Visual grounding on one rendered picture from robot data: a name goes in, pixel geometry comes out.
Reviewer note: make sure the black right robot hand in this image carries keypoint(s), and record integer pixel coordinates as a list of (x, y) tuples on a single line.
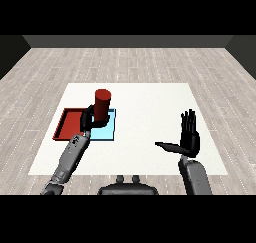
[(190, 141)]

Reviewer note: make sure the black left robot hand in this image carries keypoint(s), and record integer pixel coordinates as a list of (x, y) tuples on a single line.
[(86, 119)]

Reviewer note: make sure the red can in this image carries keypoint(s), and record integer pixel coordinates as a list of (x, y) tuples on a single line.
[(101, 104)]

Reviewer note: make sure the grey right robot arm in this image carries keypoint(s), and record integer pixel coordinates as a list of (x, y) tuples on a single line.
[(196, 177)]

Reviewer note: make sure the red shallow open box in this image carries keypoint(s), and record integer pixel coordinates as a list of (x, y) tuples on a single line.
[(69, 124)]

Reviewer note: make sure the light blue shallow open box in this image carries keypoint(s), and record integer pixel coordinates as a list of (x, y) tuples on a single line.
[(102, 132)]

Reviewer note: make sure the dark grey robot body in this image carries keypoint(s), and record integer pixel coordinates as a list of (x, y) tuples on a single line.
[(128, 187)]

